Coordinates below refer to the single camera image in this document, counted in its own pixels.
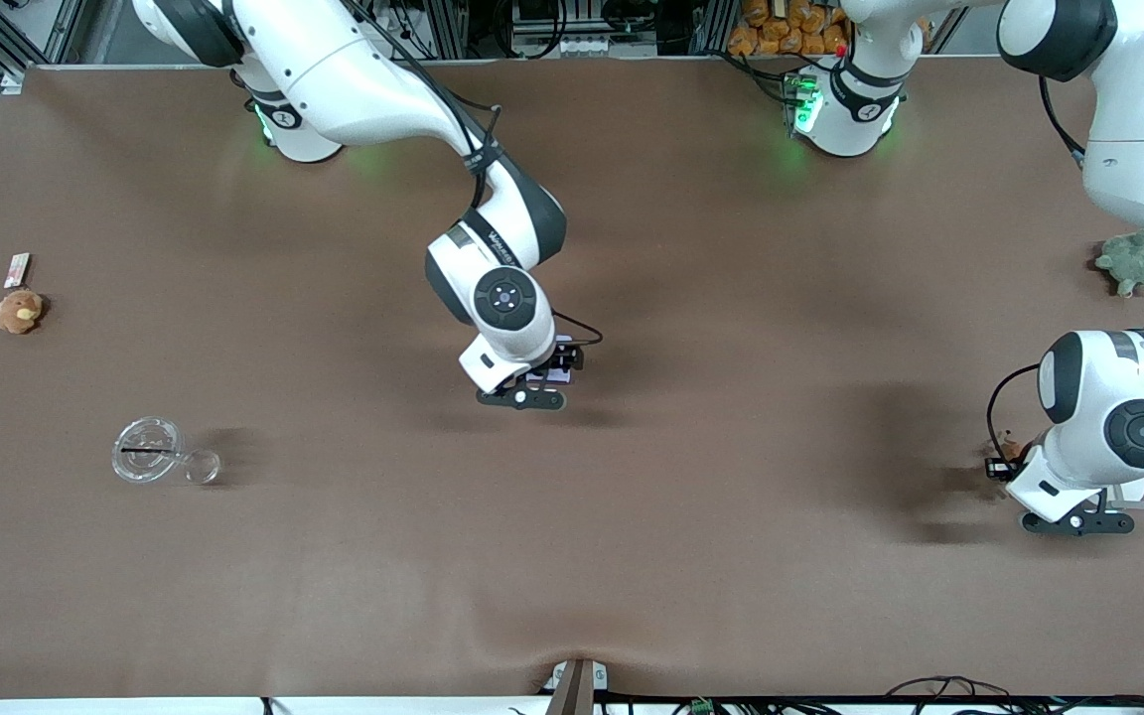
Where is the green plush turtle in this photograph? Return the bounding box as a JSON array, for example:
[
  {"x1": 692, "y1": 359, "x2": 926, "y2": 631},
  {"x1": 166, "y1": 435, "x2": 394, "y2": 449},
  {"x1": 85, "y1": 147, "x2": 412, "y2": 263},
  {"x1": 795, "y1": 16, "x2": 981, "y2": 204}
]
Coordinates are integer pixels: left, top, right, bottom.
[{"x1": 1095, "y1": 229, "x2": 1144, "y2": 298}]

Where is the orange plush toy pile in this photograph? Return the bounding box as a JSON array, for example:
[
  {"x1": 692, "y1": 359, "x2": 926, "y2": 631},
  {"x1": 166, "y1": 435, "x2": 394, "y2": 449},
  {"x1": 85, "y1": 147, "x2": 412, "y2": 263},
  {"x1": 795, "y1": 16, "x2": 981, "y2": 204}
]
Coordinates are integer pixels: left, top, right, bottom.
[{"x1": 728, "y1": 0, "x2": 851, "y2": 57}]

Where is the brown plush toy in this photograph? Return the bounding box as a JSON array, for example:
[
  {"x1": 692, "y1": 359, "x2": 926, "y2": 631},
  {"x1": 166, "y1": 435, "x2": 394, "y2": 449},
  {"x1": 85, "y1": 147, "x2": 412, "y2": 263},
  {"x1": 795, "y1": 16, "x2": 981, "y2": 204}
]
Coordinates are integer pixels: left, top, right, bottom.
[{"x1": 0, "y1": 289, "x2": 45, "y2": 335}]

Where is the black table-edge cable bundle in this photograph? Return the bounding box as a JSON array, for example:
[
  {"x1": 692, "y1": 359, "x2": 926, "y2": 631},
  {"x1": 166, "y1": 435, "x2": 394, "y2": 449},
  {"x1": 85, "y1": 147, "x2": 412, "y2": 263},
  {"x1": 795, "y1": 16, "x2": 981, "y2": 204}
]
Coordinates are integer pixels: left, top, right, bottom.
[{"x1": 885, "y1": 676, "x2": 1144, "y2": 715}]

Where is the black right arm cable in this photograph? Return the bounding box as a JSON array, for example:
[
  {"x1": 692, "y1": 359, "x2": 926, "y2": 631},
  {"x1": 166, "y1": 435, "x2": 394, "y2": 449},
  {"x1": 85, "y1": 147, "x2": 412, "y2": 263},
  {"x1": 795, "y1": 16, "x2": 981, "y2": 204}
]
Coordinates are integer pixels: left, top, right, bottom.
[{"x1": 354, "y1": 0, "x2": 604, "y2": 351}]

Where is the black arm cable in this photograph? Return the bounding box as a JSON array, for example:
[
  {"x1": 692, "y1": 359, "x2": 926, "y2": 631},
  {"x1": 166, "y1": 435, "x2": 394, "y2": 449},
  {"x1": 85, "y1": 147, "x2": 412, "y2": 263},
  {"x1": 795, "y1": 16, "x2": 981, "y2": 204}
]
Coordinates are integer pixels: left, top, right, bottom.
[
  {"x1": 986, "y1": 74, "x2": 1144, "y2": 460},
  {"x1": 354, "y1": 0, "x2": 604, "y2": 351}
]

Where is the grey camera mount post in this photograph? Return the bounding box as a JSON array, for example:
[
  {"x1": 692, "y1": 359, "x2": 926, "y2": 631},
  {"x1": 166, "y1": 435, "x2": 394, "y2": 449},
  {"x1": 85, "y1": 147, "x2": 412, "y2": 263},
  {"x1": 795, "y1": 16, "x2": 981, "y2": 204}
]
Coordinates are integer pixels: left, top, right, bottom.
[{"x1": 544, "y1": 658, "x2": 609, "y2": 715}]

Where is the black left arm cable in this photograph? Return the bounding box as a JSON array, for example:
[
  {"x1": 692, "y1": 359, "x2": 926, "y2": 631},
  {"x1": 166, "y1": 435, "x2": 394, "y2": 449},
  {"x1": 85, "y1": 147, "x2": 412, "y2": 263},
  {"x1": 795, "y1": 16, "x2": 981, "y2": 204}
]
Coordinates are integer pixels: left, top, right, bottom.
[{"x1": 986, "y1": 74, "x2": 1144, "y2": 460}]

